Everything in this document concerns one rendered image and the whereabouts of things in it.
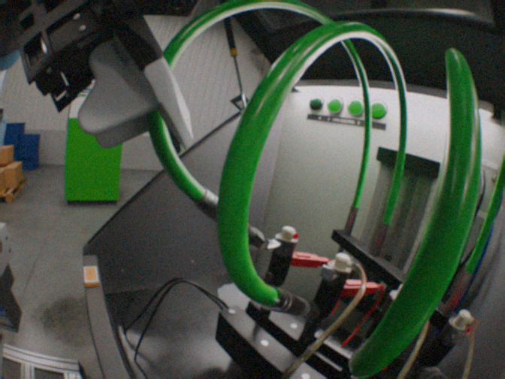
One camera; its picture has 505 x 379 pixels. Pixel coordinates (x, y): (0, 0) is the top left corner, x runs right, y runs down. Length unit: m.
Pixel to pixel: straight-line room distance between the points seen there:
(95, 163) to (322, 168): 3.22
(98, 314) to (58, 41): 0.36
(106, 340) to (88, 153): 3.22
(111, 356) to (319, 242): 0.53
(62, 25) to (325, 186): 0.57
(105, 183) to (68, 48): 3.42
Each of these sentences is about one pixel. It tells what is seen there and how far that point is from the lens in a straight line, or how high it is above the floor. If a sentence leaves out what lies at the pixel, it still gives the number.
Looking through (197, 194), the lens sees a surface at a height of 1.19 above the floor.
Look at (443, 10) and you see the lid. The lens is 0.49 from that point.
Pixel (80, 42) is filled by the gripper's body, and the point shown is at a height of 1.29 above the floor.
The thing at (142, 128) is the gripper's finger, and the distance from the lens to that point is 0.18.
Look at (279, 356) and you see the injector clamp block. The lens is 0.32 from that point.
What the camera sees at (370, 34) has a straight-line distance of 0.21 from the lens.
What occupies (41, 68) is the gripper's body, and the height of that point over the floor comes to 1.27.
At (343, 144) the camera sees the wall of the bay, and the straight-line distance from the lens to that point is 0.55.
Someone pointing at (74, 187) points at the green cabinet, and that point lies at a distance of 3.58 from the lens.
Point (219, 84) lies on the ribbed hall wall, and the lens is 7.36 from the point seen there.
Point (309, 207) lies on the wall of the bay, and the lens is 0.59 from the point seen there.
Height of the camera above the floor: 1.23
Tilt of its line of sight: 12 degrees down
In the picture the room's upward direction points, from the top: 11 degrees clockwise
